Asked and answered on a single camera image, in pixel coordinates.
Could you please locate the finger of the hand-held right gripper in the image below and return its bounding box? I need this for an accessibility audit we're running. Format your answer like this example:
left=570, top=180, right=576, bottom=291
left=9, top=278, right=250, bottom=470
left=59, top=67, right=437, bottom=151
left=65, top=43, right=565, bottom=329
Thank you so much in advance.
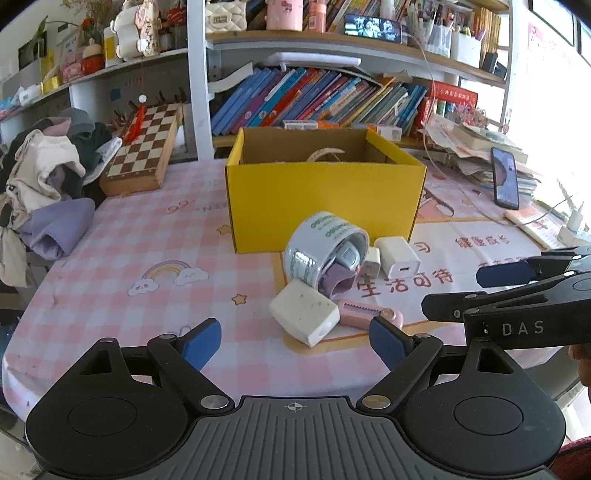
left=421, top=271, right=591, bottom=323
left=475, top=244, right=591, bottom=289

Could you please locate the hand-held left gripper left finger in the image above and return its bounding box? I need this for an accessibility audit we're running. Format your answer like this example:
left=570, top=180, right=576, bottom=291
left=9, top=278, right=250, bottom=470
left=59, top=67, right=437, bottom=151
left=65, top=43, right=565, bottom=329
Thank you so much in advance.
left=74, top=318, right=237, bottom=415

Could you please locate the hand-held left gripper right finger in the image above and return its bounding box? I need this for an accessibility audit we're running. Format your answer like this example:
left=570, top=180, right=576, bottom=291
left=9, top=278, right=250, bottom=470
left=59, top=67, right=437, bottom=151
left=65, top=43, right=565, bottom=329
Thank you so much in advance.
left=358, top=316, right=519, bottom=412

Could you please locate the pink utility knife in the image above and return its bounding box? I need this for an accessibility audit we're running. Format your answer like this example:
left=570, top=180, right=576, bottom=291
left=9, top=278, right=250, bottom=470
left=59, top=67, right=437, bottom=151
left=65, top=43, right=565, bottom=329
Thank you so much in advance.
left=337, top=299, right=405, bottom=329

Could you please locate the white cube charger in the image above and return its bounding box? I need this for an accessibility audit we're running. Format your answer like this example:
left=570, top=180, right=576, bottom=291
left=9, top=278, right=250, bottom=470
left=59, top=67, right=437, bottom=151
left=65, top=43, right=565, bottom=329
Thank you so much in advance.
left=374, top=236, right=422, bottom=278

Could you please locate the small white plug charger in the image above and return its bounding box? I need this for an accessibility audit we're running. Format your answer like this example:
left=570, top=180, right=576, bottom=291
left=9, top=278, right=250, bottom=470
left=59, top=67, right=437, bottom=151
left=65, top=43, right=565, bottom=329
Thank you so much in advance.
left=359, top=247, right=382, bottom=283

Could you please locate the speckled white power adapter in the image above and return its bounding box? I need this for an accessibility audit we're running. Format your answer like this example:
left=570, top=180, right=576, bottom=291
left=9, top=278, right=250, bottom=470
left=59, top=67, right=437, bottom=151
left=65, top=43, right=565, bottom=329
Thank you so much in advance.
left=268, top=280, right=341, bottom=348

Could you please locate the grey watch with purple strap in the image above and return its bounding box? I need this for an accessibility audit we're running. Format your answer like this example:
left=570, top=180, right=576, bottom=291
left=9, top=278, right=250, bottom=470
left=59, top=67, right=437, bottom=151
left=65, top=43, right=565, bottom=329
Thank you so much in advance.
left=318, top=242, right=365, bottom=299

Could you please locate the clear green-print tape roll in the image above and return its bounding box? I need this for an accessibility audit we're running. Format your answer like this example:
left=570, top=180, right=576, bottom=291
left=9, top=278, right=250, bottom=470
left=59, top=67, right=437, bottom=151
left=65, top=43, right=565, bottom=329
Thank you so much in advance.
left=283, top=211, right=370, bottom=290

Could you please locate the yellow cardboard box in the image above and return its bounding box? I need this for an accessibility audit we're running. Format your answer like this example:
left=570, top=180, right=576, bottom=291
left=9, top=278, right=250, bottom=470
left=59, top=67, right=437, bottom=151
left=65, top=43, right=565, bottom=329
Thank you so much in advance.
left=225, top=127, right=428, bottom=254

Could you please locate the person's right hand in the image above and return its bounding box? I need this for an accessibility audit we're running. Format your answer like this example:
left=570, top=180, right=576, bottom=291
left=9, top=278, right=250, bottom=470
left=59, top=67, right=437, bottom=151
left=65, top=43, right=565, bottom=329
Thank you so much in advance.
left=568, top=343, right=591, bottom=387

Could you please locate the orange booklet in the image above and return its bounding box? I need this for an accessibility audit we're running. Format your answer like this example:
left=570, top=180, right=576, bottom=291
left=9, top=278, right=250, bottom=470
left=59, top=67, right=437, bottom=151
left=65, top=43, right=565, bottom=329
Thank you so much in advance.
left=503, top=205, right=567, bottom=250

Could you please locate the white power strip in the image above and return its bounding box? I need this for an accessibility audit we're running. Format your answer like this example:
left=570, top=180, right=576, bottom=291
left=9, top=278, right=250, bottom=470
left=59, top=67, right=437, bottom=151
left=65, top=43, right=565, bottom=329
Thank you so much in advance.
left=556, top=223, right=591, bottom=248

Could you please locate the black smartphone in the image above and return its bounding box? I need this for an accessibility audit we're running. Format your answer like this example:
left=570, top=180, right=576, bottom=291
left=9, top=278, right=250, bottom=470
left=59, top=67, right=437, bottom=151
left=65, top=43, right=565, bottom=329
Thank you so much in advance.
left=490, top=147, right=520, bottom=210

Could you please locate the pink checkered tablecloth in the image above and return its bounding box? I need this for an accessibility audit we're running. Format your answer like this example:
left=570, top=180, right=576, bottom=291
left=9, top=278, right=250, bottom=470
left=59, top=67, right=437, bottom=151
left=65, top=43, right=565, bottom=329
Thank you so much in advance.
left=2, top=159, right=591, bottom=418

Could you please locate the stack of papers and books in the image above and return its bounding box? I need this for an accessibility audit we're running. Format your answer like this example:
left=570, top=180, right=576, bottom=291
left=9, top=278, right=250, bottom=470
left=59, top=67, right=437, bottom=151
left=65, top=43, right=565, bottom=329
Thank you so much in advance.
left=424, top=115, right=542, bottom=198

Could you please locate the lavender garment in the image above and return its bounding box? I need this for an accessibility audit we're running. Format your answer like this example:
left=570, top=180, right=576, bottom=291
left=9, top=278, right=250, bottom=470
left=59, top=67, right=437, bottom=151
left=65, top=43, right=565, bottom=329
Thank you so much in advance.
left=18, top=198, right=96, bottom=260

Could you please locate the red book box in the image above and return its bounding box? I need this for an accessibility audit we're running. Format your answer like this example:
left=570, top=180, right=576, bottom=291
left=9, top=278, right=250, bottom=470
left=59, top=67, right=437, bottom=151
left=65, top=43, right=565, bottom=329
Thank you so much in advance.
left=412, top=82, right=479, bottom=134

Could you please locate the beige tape roll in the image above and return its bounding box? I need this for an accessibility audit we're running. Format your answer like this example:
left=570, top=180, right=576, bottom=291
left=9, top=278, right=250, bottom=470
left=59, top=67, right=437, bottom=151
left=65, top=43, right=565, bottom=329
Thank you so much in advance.
left=306, top=147, right=347, bottom=163

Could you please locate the wooden chessboard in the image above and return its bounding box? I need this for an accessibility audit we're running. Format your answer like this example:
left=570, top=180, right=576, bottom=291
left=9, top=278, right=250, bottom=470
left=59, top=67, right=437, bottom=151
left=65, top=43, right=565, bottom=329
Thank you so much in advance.
left=99, top=102, right=184, bottom=196

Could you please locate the black desk gadget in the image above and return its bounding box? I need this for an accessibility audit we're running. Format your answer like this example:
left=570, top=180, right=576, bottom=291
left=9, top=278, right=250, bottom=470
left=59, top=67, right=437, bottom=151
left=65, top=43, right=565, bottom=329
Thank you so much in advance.
left=479, top=51, right=508, bottom=79

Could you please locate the white storage box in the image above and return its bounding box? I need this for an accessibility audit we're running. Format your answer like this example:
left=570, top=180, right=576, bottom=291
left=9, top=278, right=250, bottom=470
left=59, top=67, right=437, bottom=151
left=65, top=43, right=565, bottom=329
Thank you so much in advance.
left=450, top=32, right=482, bottom=69

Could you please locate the dark grey garment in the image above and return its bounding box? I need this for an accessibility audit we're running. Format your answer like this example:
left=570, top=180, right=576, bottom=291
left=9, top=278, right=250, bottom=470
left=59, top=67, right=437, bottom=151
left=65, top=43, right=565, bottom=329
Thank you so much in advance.
left=59, top=108, right=123, bottom=204

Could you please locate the red tassel ornament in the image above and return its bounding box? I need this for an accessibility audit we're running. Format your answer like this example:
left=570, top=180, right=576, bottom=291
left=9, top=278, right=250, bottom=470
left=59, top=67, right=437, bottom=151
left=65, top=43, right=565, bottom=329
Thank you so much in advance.
left=122, top=94, right=149, bottom=142

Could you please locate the clear pen holder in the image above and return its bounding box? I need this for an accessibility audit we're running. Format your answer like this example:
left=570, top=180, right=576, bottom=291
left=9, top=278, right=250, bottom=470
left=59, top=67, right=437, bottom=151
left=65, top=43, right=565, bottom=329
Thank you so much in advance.
left=424, top=22, right=454, bottom=59

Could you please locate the row of leaning books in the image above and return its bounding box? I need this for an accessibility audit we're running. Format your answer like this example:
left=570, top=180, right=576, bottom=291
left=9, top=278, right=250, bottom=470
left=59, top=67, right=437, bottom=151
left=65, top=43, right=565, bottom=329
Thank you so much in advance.
left=211, top=67, right=430, bottom=136

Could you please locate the pile of clothes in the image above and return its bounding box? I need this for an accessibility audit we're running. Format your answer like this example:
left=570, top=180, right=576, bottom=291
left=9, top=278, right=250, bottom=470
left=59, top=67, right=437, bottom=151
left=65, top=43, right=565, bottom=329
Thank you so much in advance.
left=0, top=129, right=87, bottom=288

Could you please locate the white shelf unit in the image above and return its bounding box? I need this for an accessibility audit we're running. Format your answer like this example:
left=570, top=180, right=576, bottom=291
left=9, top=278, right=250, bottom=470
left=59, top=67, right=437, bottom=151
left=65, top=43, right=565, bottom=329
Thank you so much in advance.
left=0, top=0, right=515, bottom=162

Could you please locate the smartphone with lit screen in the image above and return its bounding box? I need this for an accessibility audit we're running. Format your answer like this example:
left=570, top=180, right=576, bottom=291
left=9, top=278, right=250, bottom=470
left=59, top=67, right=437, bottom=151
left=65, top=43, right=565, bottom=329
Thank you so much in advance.
left=344, top=14, right=403, bottom=44

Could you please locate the white shelf lamp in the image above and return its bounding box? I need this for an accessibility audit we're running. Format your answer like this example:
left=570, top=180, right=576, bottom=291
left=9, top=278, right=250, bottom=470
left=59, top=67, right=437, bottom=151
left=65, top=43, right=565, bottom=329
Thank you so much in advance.
left=263, top=52, right=362, bottom=71

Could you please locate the red mushroom jar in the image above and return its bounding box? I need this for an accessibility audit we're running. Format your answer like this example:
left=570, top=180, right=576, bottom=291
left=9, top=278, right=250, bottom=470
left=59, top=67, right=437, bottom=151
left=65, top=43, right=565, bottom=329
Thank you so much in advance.
left=80, top=39, right=105, bottom=75

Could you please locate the pink bottle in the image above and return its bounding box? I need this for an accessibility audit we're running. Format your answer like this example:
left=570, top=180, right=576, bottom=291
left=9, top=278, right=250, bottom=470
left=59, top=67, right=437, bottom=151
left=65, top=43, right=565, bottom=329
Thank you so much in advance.
left=308, top=0, right=328, bottom=33

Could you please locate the white figurine ornament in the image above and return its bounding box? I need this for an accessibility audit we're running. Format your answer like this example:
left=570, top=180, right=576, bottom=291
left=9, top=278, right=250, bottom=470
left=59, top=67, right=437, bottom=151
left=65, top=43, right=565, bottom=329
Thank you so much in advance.
left=113, top=0, right=160, bottom=64

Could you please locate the white quilted handbag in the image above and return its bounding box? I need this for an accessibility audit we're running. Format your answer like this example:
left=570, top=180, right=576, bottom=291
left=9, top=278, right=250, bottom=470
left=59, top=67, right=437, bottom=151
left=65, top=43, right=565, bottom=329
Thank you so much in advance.
left=204, top=0, right=248, bottom=34

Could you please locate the pink mug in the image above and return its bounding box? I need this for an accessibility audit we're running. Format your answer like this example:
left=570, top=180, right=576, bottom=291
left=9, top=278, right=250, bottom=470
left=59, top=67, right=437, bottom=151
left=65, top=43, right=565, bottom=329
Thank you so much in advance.
left=266, top=0, right=304, bottom=32

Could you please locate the white cable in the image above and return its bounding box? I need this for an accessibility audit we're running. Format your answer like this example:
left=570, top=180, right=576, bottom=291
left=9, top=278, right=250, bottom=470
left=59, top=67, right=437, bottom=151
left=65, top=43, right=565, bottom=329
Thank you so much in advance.
left=401, top=32, right=511, bottom=224

